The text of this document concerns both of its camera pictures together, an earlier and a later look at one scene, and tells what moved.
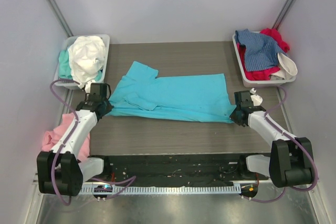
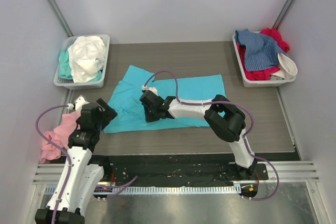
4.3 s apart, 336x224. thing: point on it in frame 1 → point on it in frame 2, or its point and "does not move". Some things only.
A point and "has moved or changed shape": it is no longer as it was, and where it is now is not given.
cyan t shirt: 202,97 has moved or changed shape
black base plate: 174,170 does not move
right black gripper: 237,115 → 148,108
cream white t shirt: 288,70 does not move
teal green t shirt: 64,68 does not move
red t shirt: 263,75 does not move
